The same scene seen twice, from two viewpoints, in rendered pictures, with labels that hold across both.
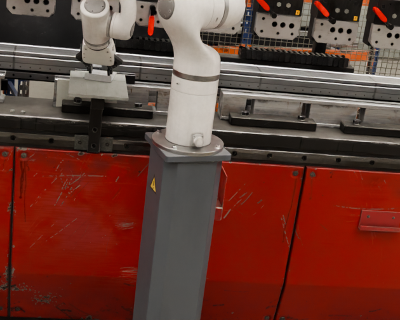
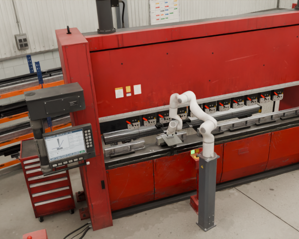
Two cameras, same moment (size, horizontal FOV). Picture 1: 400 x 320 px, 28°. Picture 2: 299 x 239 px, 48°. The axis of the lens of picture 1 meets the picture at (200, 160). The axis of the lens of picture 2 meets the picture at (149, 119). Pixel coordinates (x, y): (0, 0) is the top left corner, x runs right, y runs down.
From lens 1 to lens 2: 1.94 m
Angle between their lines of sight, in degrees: 9
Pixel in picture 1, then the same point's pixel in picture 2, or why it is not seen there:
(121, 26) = (180, 127)
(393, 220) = (246, 149)
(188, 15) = (209, 132)
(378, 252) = (244, 158)
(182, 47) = (206, 137)
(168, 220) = (208, 174)
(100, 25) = (174, 128)
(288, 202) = (220, 152)
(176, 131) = (207, 154)
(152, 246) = (204, 180)
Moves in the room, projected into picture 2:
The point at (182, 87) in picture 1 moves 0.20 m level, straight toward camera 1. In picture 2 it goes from (207, 145) to (214, 155)
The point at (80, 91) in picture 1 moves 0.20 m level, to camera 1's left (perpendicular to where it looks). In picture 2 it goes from (170, 143) to (153, 145)
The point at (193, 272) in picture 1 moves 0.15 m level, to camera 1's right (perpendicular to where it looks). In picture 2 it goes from (214, 183) to (227, 181)
